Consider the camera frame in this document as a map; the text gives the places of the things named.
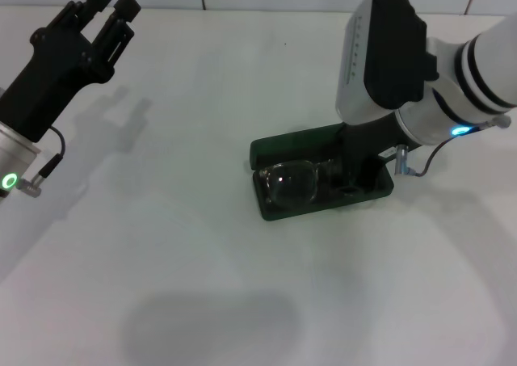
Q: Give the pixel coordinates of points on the green glasses case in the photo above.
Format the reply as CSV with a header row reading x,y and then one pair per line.
x,y
291,144

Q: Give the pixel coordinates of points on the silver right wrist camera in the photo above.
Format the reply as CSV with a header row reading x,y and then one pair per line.
x,y
387,51

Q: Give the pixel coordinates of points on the clear white glasses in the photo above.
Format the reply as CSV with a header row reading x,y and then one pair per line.
x,y
291,184

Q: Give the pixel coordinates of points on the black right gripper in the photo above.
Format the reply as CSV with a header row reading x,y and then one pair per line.
x,y
363,140

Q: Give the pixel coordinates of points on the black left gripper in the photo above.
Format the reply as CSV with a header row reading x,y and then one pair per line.
x,y
48,83

